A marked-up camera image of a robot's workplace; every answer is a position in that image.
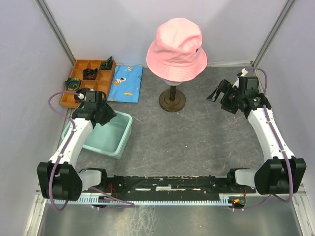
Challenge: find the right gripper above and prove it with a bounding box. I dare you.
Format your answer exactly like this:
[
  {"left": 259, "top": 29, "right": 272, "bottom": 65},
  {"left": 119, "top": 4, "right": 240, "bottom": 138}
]
[{"left": 206, "top": 80, "right": 244, "bottom": 115}]

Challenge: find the teal plastic basket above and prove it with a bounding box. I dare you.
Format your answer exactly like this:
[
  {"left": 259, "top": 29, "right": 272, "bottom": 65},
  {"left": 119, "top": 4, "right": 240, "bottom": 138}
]
[{"left": 57, "top": 110, "right": 132, "bottom": 164}]

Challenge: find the blue printed cloth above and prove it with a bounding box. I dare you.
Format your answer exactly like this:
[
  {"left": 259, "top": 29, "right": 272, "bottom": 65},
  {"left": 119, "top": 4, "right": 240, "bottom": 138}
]
[{"left": 107, "top": 65, "right": 143, "bottom": 103}]

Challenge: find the wooden compartment tray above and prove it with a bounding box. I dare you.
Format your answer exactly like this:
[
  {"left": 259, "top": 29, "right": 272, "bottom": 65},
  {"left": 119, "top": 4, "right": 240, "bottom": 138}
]
[{"left": 70, "top": 59, "right": 116, "bottom": 97}]

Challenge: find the cream mannequin head stand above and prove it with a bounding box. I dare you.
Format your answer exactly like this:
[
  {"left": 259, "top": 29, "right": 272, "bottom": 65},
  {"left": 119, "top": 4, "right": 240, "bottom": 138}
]
[{"left": 159, "top": 85, "right": 186, "bottom": 112}]

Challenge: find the purple bucket hat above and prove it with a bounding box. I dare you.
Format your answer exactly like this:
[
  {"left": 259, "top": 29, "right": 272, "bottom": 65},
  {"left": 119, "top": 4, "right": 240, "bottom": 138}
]
[{"left": 162, "top": 79, "right": 181, "bottom": 86}]

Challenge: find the pink bucket hat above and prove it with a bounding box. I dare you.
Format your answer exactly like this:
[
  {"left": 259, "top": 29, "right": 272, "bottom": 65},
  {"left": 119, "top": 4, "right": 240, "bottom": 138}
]
[{"left": 146, "top": 18, "right": 208, "bottom": 83}]

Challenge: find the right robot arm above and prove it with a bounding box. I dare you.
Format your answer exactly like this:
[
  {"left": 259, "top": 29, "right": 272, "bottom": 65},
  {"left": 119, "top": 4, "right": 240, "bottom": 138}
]
[{"left": 207, "top": 76, "right": 307, "bottom": 195}]

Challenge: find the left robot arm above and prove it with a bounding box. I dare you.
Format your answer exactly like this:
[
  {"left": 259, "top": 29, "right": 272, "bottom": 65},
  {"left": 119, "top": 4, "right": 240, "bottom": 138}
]
[{"left": 37, "top": 90, "right": 116, "bottom": 201}]

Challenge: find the dark brown rolled tie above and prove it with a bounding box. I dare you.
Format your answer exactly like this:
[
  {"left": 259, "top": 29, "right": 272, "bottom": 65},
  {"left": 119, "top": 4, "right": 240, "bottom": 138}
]
[{"left": 76, "top": 88, "right": 91, "bottom": 94}]

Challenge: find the yellow blue rolled tie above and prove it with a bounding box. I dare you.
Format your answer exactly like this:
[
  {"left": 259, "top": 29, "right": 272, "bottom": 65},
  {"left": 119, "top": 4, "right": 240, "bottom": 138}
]
[{"left": 64, "top": 77, "right": 81, "bottom": 91}]

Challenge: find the green patterned rolled tie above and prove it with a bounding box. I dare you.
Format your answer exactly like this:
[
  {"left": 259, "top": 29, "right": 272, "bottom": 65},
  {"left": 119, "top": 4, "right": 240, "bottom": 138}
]
[{"left": 99, "top": 56, "right": 113, "bottom": 70}]

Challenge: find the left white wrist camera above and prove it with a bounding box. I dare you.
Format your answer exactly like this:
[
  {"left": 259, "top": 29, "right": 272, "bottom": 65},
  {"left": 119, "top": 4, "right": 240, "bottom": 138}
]
[{"left": 74, "top": 90, "right": 95, "bottom": 102}]

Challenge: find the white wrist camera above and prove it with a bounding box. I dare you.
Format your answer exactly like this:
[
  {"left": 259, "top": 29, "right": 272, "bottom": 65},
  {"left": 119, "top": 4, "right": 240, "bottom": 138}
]
[
  {"left": 74, "top": 90, "right": 95, "bottom": 102},
  {"left": 233, "top": 68, "right": 248, "bottom": 88}
]

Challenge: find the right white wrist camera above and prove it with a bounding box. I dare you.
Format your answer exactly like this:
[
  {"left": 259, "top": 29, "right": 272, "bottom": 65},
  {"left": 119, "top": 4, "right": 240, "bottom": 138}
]
[{"left": 233, "top": 68, "right": 248, "bottom": 88}]

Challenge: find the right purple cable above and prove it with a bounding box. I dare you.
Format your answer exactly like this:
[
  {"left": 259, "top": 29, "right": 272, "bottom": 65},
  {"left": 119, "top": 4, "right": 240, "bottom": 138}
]
[{"left": 231, "top": 67, "right": 295, "bottom": 211}]

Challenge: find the purple cable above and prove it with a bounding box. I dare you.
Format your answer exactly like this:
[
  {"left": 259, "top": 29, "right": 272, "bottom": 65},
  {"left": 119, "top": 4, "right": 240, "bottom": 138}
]
[
  {"left": 47, "top": 91, "right": 135, "bottom": 212},
  {"left": 231, "top": 67, "right": 295, "bottom": 211}
]

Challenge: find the light blue cable duct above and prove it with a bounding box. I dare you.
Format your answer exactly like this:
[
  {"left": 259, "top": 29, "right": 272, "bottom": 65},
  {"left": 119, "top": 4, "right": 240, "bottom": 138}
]
[{"left": 46, "top": 194, "right": 233, "bottom": 206}]

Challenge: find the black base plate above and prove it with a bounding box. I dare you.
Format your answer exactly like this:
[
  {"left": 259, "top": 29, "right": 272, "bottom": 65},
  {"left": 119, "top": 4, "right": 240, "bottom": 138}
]
[{"left": 96, "top": 176, "right": 255, "bottom": 201}]

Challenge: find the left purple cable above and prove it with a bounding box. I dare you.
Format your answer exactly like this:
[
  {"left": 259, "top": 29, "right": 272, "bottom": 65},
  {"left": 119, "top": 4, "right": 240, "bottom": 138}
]
[{"left": 47, "top": 91, "right": 135, "bottom": 212}]

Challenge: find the right aluminium corner post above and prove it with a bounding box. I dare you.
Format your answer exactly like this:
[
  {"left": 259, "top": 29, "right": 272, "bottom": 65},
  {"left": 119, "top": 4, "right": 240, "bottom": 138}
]
[{"left": 251, "top": 0, "right": 296, "bottom": 67}]

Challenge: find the aluminium corner post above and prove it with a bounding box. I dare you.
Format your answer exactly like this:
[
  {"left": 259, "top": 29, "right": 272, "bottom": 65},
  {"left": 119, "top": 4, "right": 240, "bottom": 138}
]
[
  {"left": 35, "top": 0, "right": 75, "bottom": 65},
  {"left": 251, "top": 0, "right": 296, "bottom": 67}
]

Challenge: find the left aluminium corner post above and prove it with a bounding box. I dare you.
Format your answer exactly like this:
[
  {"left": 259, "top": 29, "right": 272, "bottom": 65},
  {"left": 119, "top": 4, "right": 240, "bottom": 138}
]
[{"left": 35, "top": 0, "right": 75, "bottom": 65}]

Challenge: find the aluminium front rail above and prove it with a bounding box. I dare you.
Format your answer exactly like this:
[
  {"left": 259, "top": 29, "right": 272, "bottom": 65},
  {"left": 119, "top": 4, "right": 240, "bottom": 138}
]
[{"left": 35, "top": 175, "right": 306, "bottom": 196}]

